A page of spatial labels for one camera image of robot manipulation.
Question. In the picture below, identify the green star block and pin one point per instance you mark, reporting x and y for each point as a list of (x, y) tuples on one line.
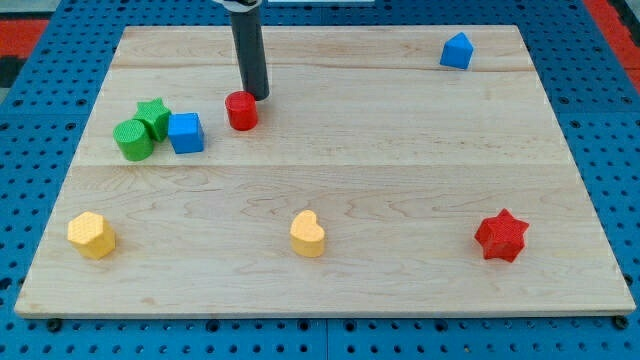
[(155, 116)]

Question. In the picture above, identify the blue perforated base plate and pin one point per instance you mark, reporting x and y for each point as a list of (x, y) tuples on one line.
[(49, 103)]

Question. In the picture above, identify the yellow heart block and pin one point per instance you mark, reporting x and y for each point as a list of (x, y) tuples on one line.
[(307, 237)]

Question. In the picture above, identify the red star block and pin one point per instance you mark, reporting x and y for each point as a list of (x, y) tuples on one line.
[(502, 236)]

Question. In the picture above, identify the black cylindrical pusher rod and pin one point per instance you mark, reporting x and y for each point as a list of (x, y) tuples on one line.
[(248, 39)]

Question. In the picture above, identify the blue triangle block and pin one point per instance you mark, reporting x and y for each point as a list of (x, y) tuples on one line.
[(457, 52)]

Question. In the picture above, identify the green cylinder block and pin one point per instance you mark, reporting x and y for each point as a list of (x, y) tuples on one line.
[(133, 140)]

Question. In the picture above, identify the yellow hexagon block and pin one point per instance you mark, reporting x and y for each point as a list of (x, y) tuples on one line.
[(91, 235)]

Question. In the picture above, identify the blue cube block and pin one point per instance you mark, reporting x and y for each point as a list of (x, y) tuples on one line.
[(185, 133)]

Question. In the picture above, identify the wooden board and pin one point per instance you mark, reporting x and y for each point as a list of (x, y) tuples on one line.
[(399, 157)]

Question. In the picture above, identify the red cylinder block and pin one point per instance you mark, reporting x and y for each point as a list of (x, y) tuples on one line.
[(241, 110)]

